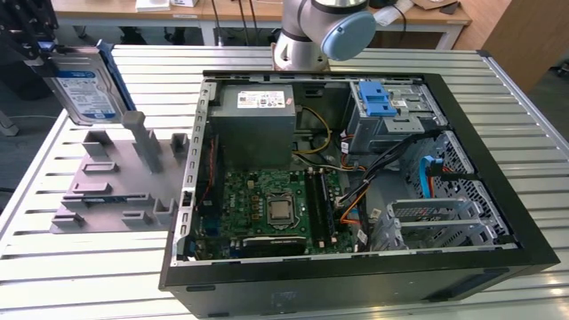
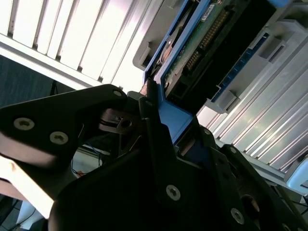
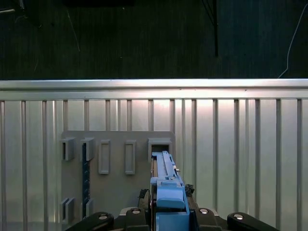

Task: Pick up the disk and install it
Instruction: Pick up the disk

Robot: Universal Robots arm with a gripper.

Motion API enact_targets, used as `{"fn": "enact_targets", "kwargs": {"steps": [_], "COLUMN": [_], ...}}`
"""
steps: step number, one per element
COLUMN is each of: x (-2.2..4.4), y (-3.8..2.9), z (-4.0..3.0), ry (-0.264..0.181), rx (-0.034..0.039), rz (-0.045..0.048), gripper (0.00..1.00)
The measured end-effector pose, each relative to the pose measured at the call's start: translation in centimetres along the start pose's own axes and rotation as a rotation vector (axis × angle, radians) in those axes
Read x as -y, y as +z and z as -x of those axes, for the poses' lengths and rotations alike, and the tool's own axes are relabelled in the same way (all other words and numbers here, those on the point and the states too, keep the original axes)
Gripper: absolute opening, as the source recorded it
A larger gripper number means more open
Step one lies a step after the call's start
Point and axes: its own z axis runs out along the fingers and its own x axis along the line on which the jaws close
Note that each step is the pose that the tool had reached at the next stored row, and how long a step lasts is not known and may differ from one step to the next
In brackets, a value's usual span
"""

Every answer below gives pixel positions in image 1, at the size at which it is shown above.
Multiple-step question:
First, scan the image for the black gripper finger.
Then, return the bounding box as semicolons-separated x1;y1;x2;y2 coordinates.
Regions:
7;29;59;78

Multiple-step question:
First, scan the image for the hard disk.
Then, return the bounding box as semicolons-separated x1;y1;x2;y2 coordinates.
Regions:
41;39;137;127

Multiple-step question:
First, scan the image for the metal disk bay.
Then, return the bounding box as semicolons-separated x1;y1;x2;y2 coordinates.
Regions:
370;196;511;251

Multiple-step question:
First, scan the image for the grey plastic parts rack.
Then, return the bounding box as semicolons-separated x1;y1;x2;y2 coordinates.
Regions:
47;111;191;236

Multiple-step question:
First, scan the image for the grey power supply unit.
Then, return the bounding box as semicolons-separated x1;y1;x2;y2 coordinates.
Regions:
207;83;298;171

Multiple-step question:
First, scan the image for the green motherboard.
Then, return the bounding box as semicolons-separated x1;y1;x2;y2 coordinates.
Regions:
190;168;361;261

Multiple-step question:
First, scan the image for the silver CPU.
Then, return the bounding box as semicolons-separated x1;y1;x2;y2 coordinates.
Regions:
265;199;295;223

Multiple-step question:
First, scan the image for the black graphics card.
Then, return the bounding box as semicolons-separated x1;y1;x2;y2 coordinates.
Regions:
241;235;309;257

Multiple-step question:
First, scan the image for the blue plastic drive latch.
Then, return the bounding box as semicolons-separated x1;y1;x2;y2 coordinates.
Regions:
357;81;399;117

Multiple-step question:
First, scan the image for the white desk device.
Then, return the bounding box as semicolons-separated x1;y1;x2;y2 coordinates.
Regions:
371;0;413;27

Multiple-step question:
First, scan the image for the metal optical drive cage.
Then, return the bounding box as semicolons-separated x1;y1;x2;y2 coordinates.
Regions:
346;79;447;164

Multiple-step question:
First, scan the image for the brown cardboard piece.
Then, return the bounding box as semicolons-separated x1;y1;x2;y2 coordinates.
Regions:
410;0;458;15

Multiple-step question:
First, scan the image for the black open PC case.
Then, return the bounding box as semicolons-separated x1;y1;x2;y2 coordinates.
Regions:
158;69;560;319

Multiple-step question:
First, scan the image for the wooden cabinet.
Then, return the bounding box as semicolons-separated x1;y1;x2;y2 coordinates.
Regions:
452;0;569;94

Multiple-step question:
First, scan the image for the wooden desk white frame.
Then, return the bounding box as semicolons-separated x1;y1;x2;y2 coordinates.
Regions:
50;0;218;46
201;0;471;51

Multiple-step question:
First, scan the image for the red twisted wire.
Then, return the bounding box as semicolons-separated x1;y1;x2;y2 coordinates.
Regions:
198;135;221;204

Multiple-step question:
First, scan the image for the yellow wire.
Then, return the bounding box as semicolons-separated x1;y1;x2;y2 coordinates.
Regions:
290;105;333;156

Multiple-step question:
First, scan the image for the black cable bundle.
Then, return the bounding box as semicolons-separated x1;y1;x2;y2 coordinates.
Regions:
335;131;441;204

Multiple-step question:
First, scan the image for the blue data wire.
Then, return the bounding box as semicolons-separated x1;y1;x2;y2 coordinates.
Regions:
417;155;445;203

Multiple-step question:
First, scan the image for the black orange power wire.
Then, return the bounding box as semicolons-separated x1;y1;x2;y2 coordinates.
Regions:
437;166;479;183

